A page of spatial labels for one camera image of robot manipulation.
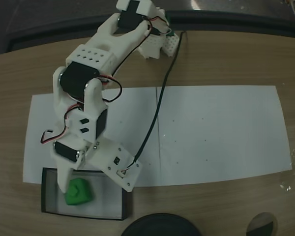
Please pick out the white paper sheet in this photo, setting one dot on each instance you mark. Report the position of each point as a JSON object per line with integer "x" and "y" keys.
{"x": 127, "y": 110}
{"x": 223, "y": 135}

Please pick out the green cube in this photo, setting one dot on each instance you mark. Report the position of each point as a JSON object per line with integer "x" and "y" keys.
{"x": 81, "y": 194}

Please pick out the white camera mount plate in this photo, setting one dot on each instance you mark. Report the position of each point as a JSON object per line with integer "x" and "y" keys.
{"x": 113, "y": 157}

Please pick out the dark-walled brown box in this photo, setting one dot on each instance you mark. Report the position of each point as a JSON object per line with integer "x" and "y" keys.
{"x": 100, "y": 199}

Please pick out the black round object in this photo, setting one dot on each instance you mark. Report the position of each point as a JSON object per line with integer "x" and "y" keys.
{"x": 159, "y": 226}

